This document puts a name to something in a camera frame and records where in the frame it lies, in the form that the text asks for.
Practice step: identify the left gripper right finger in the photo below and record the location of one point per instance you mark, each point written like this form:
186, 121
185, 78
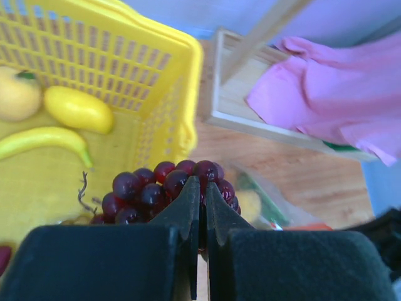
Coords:
249, 264

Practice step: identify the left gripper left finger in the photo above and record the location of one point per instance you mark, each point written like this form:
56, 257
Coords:
146, 261

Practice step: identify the clear zip top bag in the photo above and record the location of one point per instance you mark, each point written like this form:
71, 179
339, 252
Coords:
297, 216

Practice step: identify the dark red grape bunch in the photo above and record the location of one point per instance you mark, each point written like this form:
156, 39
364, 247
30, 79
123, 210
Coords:
139, 196

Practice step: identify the yellow banana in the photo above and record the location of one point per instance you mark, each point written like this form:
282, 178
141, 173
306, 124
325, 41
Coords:
28, 140

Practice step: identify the watermelon slice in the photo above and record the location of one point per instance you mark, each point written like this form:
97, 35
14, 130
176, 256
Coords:
273, 209

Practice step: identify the yellow pear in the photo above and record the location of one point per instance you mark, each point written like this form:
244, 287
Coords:
250, 204

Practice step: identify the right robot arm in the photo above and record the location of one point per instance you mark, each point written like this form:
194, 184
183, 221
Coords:
384, 233

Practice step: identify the green shirt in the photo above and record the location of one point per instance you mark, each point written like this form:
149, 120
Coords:
340, 148

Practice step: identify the purple eggplant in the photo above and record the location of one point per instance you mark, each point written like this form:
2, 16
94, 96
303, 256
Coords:
5, 256

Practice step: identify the yellow mango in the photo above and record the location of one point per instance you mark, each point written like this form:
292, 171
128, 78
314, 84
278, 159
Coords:
78, 110

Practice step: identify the yellow plastic basket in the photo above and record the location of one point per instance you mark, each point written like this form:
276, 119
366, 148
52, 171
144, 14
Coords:
147, 72

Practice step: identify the pink shirt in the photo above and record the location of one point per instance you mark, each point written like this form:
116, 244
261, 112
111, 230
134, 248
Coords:
346, 96

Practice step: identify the wooden clothes rack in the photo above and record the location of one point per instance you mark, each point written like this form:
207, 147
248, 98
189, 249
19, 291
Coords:
234, 66

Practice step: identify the orange fruit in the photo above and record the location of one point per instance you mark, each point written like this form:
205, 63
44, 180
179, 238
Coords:
21, 94

